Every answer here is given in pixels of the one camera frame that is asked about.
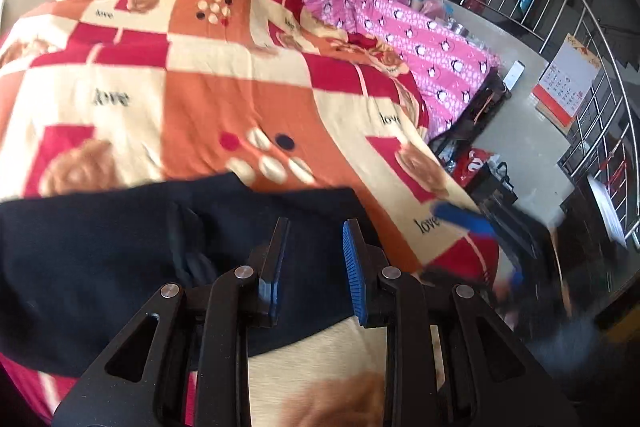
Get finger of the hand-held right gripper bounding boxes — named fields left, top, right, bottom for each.
left=431, top=202, right=501, bottom=240
left=419, top=264, right=525, bottom=303

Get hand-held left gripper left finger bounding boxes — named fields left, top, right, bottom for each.
left=52, top=217, right=291, bottom=427

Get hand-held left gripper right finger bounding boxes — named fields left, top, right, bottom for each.
left=341, top=218, right=576, bottom=427

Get black pants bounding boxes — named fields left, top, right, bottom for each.
left=0, top=172, right=396, bottom=378

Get black bag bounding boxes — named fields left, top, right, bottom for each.
left=470, top=161, right=519, bottom=208

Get red bag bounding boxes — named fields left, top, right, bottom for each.
left=452, top=147, right=496, bottom=188

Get red orange checkered blanket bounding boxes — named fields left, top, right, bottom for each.
left=0, top=0, right=501, bottom=427

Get pink penguin print quilt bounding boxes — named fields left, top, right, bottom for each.
left=292, top=0, right=501, bottom=140

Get white wall socket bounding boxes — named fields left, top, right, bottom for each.
left=502, top=62, right=526, bottom=90

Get wall calendar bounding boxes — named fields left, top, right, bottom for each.
left=531, top=34, right=601, bottom=128

